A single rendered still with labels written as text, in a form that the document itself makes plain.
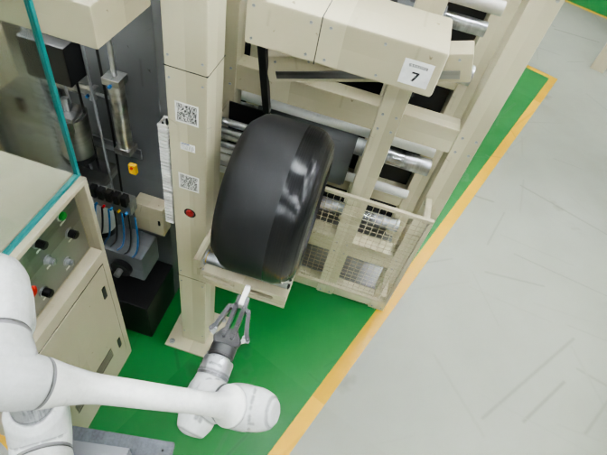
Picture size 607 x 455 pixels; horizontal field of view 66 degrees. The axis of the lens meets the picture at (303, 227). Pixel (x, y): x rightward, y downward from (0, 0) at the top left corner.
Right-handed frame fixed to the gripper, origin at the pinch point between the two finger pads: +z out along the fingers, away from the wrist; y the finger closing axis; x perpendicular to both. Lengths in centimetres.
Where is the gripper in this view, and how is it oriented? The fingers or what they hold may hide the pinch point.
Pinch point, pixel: (244, 296)
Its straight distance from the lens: 146.8
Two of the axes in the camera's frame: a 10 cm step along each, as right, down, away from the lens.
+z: 2.8, -7.9, 5.5
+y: -9.5, -3.0, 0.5
